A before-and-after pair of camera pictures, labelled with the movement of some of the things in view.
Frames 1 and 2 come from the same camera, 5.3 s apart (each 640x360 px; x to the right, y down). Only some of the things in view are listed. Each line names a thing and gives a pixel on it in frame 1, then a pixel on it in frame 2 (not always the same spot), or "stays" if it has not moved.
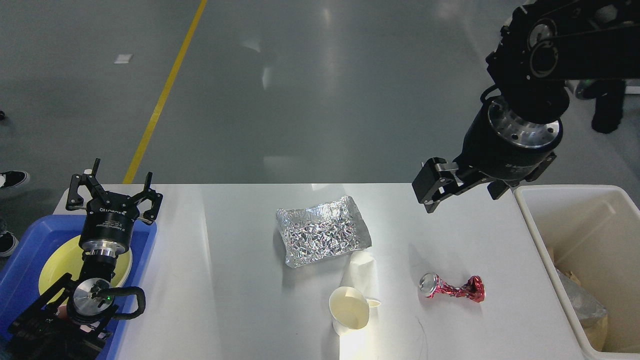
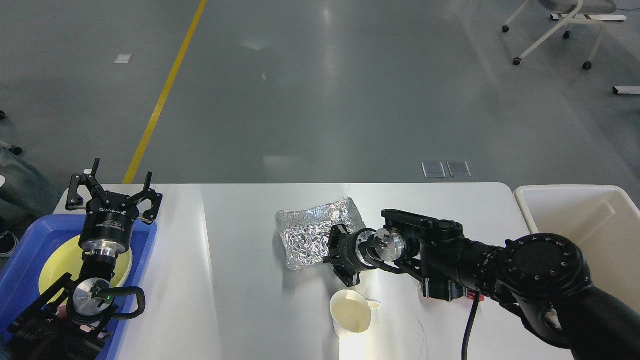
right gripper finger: x=497 y=188 -> x=349 y=278
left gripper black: x=105 y=229 stays
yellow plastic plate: x=66 y=257 stays
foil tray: x=322 y=232 stays
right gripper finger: x=436 y=179 -> x=336 y=232
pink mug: x=62 y=312 stays
